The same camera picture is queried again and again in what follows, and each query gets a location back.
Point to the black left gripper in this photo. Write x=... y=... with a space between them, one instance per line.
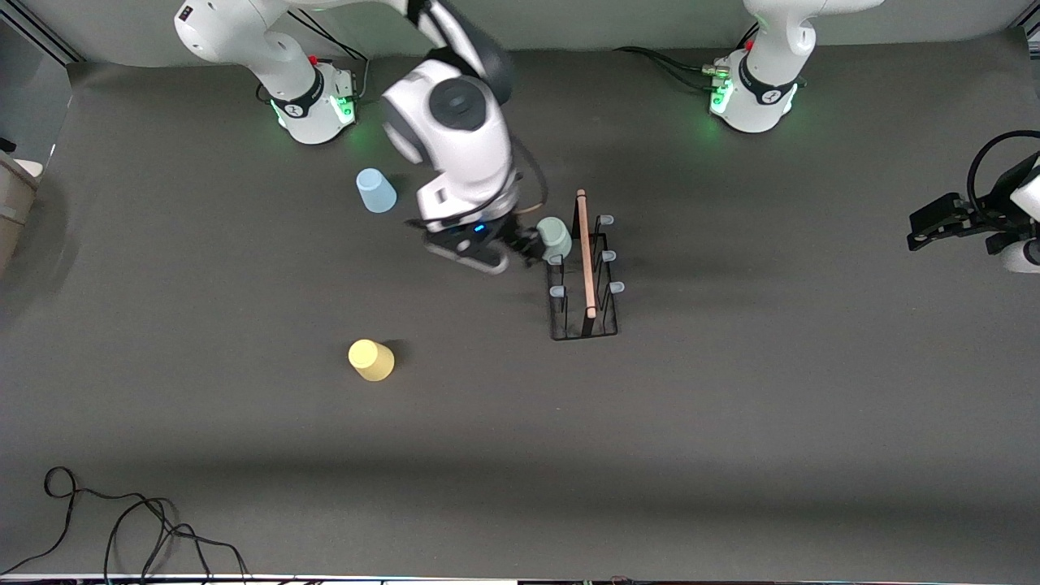
x=977 y=219

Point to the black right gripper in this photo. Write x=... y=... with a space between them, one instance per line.
x=515 y=231

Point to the pale green plastic cup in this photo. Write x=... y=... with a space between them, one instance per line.
x=556 y=236

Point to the yellow plastic cup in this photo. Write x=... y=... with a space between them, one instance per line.
x=371 y=361

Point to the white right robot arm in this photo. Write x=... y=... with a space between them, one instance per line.
x=463 y=154

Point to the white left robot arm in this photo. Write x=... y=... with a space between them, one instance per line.
x=760 y=97

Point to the pale blue plastic cup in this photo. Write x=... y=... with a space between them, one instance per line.
x=376 y=193

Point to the dark grey table mat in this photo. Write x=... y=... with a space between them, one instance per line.
x=569 y=447

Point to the beige box with white lid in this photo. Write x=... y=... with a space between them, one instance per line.
x=16 y=211

